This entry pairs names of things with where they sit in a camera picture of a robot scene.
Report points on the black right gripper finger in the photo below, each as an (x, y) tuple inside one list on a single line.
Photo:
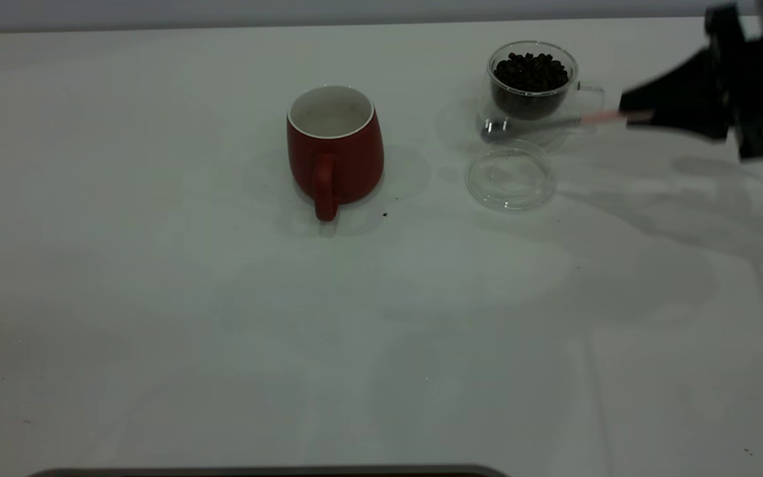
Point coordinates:
[(693, 119), (679, 83)]

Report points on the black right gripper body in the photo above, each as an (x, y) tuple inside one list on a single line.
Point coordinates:
[(762, 73)]

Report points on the red ceramic mug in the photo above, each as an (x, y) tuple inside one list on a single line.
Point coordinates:
[(355, 165)]

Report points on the double-walled glass cup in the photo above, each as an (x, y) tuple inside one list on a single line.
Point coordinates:
[(557, 99)]

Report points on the dark coffee beans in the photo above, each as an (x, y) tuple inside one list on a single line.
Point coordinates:
[(530, 73)]

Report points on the clear glass saucer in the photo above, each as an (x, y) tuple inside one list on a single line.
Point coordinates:
[(510, 182)]

